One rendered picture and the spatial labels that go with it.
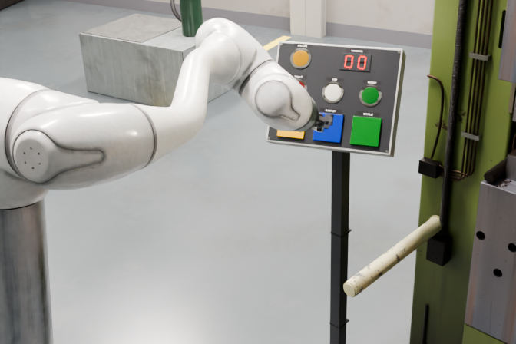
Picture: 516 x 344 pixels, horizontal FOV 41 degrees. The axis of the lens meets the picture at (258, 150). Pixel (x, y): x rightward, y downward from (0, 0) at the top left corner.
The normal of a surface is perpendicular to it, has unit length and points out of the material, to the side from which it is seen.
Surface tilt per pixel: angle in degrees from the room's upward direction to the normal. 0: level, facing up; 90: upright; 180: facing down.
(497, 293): 90
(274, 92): 54
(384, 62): 60
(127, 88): 90
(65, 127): 39
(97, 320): 0
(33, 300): 88
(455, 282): 90
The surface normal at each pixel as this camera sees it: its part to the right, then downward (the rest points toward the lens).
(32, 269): 0.76, 0.24
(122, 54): -0.54, 0.39
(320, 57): -0.30, -0.08
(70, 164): 0.61, 0.39
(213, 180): -0.04, -0.90
